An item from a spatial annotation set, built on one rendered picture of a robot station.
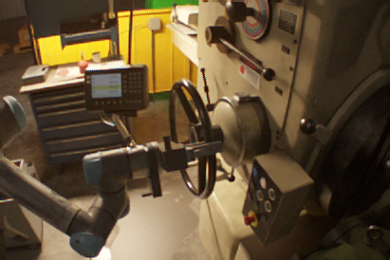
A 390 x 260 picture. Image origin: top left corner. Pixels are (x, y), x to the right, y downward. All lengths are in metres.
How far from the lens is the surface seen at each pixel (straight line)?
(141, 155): 0.64
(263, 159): 0.77
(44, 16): 2.66
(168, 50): 3.52
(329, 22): 0.66
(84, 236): 0.63
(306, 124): 0.67
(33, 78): 2.39
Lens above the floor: 1.81
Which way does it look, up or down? 34 degrees down
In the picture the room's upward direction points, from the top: 2 degrees clockwise
